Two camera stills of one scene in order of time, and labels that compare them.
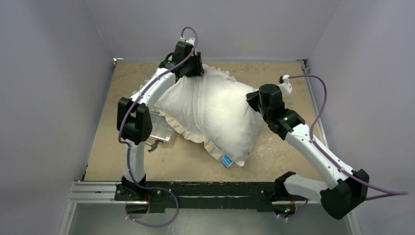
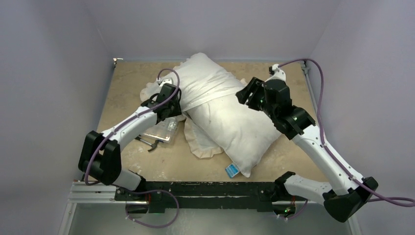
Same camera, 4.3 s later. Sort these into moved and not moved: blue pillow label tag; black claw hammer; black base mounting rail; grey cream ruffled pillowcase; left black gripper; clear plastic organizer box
Moved: left black gripper; grey cream ruffled pillowcase; blue pillow label tag
Not moved: clear plastic organizer box; black claw hammer; black base mounting rail
